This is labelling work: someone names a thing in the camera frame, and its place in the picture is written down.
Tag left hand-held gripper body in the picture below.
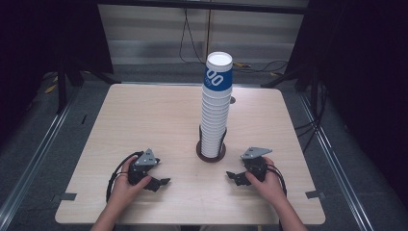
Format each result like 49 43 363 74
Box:
127 147 161 186

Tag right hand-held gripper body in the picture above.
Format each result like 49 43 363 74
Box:
240 146 273 183

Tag dark round cup holder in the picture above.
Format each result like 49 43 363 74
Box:
195 124 227 164

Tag stack of white paper cups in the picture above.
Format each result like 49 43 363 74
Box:
199 87 233 159

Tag person's right hand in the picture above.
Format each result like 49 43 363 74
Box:
244 156 288 208

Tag person's left hand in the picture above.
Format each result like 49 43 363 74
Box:
110 156 154 207

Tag grey tape piece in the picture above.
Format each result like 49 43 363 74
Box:
51 192 78 203
304 190 326 200

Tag black metal stand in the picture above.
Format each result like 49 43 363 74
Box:
55 59 122 116
260 62 321 94

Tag yellow tape strip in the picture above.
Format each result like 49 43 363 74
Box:
43 75 60 95

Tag black curtain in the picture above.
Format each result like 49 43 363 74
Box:
283 0 408 206
0 0 115 142

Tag black horizontal bar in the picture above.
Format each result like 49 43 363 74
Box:
95 0 311 15

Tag bundle of black cables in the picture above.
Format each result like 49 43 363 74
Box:
293 81 329 153

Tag metal floor rail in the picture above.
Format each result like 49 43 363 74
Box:
0 90 83 224
296 90 378 231

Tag black floor cables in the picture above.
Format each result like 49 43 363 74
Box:
233 60 290 78

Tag black hanging cable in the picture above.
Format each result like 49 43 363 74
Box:
178 7 207 65

